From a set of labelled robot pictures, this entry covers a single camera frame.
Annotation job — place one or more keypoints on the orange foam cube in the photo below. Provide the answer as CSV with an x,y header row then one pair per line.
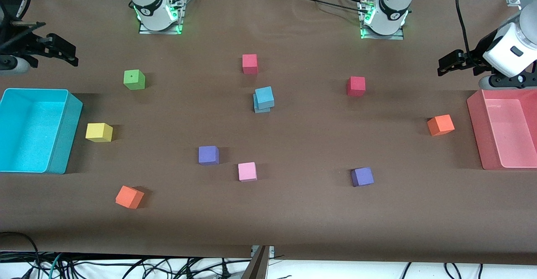
x,y
440,125
129,197

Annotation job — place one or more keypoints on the pink foam cube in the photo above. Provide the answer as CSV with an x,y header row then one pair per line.
x,y
247,171

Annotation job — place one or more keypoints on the yellow foam cube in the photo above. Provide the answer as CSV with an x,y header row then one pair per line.
x,y
99,132

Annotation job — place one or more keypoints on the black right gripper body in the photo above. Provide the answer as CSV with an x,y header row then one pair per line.
x,y
22,46

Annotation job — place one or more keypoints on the cyan plastic bin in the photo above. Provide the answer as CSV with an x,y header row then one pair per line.
x,y
25,132

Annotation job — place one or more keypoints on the green foam cube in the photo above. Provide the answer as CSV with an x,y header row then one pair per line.
x,y
134,80

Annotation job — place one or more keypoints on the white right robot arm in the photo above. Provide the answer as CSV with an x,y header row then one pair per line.
x,y
147,2

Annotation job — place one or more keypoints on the red foam cube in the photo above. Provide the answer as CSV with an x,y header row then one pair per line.
x,y
250,63
355,86

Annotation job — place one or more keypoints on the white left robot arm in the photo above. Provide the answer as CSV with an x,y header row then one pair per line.
x,y
394,2

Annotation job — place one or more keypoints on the blue foam cube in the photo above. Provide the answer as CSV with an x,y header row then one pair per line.
x,y
262,110
264,96

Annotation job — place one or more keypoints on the purple foam cube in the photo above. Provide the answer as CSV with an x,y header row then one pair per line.
x,y
362,176
208,155

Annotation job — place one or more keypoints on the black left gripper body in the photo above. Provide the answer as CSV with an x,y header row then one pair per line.
x,y
475,55

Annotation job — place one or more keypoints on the pink plastic bin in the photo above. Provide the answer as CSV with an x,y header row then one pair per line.
x,y
507,132

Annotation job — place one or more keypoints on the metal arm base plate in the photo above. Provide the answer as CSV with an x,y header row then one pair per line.
x,y
178,19
365,33

